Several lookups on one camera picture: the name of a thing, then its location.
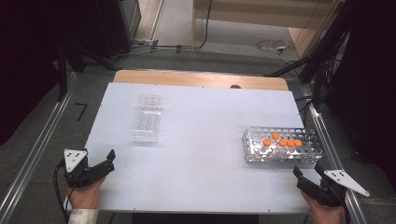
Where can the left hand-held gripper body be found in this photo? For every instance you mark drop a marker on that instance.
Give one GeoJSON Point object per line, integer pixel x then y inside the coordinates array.
{"type": "Point", "coordinates": [74, 158]}

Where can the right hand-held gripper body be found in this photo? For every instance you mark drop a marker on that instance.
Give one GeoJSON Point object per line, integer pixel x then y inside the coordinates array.
{"type": "Point", "coordinates": [342, 182]}

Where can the metal tube rack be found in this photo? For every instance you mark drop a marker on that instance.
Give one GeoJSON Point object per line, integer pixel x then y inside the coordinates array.
{"type": "Point", "coordinates": [280, 155]}

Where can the orange-capped plastic tube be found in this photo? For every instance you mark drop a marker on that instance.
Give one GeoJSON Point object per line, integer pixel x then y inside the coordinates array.
{"type": "Point", "coordinates": [282, 142]}
{"type": "Point", "coordinates": [275, 135]}
{"type": "Point", "coordinates": [290, 143]}
{"type": "Point", "coordinates": [266, 142]}
{"type": "Point", "coordinates": [298, 143]}

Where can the clear acrylic tube rack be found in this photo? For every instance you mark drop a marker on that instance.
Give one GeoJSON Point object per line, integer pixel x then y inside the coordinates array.
{"type": "Point", "coordinates": [146, 119]}

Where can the person's left hand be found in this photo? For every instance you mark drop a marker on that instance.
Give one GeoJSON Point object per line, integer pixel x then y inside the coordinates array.
{"type": "Point", "coordinates": [84, 197]}

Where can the person's right hand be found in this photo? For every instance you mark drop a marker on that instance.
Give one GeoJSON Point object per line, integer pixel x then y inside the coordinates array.
{"type": "Point", "coordinates": [327, 216]}

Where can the dark cabinet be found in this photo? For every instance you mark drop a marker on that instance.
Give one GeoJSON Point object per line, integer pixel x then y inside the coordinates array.
{"type": "Point", "coordinates": [115, 25]}

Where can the light wooden desk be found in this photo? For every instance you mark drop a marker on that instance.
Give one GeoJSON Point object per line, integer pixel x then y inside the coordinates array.
{"type": "Point", "coordinates": [264, 12]}

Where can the aluminium rail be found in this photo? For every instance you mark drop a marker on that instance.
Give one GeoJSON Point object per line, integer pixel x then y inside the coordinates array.
{"type": "Point", "coordinates": [37, 146]}
{"type": "Point", "coordinates": [327, 140]}

